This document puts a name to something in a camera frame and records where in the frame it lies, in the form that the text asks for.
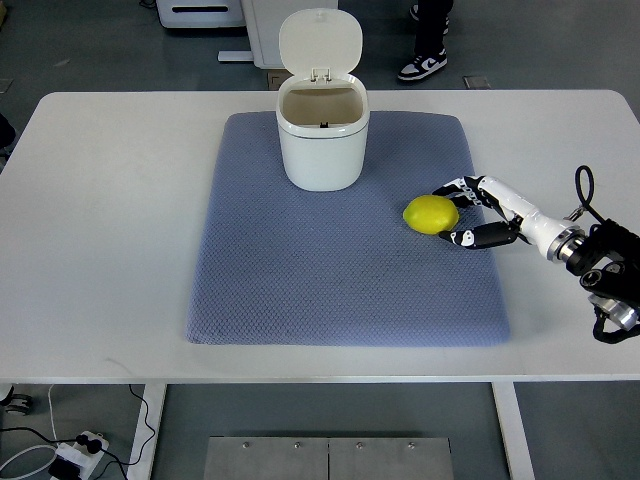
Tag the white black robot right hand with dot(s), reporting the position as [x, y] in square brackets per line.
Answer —
[555, 239]

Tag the yellow lemon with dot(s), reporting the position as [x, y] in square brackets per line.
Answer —
[431, 214]

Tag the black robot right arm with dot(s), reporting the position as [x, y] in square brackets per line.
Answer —
[607, 265]

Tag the white trash bin with lid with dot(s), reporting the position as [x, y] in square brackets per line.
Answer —
[322, 109]

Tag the right white table leg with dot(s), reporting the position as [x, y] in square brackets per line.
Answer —
[512, 431]

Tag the white table leg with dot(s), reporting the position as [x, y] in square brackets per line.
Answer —
[146, 435]
[512, 431]

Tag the black white sneaker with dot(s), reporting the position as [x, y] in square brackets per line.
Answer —
[423, 66]

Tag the blue textured mat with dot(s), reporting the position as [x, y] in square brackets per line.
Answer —
[279, 265]

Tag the white cabinet base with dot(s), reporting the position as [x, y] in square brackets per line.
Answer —
[263, 20]

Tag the grey metal floor plate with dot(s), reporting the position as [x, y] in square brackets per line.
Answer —
[328, 458]

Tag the left white table leg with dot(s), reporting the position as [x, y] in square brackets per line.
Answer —
[146, 435]

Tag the white appliance with slot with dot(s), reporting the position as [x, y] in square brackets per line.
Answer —
[200, 14]

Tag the white power strip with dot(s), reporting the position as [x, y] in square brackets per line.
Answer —
[80, 459]

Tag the dark object at left edge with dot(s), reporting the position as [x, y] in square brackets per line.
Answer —
[8, 137]

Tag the chair caster wheel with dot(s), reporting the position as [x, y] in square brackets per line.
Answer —
[13, 402]

